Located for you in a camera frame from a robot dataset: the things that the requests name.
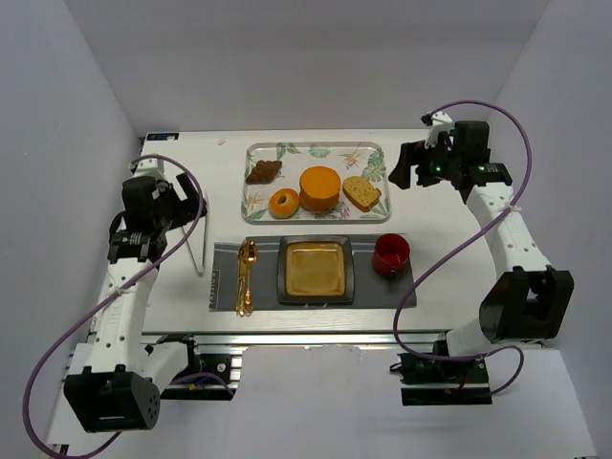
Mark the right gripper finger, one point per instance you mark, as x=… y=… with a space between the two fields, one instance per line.
x=412 y=153
x=400 y=176

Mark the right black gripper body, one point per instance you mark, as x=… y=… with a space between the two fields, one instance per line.
x=420 y=163

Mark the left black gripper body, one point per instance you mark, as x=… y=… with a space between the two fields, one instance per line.
x=177 y=203

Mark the brown chocolate croissant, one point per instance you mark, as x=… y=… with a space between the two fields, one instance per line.
x=264 y=172

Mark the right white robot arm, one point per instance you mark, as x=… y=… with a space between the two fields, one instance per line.
x=529 y=298

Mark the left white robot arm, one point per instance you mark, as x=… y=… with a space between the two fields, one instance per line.
x=122 y=381

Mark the sliced loaf bread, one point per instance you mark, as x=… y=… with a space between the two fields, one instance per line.
x=361 y=193

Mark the floral serving tray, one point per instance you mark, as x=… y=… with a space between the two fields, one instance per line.
x=362 y=159

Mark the blue label sticker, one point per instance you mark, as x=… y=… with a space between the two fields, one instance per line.
x=162 y=137

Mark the red mug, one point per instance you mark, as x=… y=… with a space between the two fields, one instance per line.
x=391 y=254

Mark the round orange sponge cake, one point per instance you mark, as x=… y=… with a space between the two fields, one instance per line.
x=320 y=188

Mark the gold spoon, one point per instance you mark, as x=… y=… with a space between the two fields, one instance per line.
x=251 y=255

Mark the grey striped placemat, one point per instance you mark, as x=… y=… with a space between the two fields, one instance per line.
x=372 y=291

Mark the square brown ceramic plate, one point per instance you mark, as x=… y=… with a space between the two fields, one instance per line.
x=315 y=269

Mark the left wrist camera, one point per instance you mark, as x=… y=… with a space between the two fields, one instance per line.
x=148 y=167

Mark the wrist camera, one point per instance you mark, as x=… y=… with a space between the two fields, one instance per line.
x=148 y=167
x=436 y=123

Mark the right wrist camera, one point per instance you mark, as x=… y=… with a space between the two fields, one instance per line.
x=436 y=123

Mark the glazed ring donut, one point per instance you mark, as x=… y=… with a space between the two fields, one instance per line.
x=283 y=204

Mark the aluminium frame rail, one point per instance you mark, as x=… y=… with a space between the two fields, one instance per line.
x=236 y=344

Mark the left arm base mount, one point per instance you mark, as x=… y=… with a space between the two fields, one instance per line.
x=212 y=372

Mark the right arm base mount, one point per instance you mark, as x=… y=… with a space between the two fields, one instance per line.
x=442 y=383

